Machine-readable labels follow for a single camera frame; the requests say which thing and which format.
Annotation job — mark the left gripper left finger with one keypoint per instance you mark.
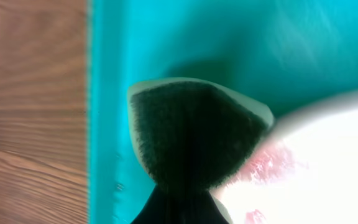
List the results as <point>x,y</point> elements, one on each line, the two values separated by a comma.
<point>160,208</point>

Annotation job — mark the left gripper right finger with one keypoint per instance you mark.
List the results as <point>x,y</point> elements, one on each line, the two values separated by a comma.
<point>201,209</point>

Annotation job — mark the green scrubbing sponge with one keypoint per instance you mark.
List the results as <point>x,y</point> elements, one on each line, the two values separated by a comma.
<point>191,135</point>

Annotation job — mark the white pink plate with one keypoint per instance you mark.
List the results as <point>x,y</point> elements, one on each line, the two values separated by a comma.
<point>306,171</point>

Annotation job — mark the teal plastic tray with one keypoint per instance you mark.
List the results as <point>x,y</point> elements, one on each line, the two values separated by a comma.
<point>284,53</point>

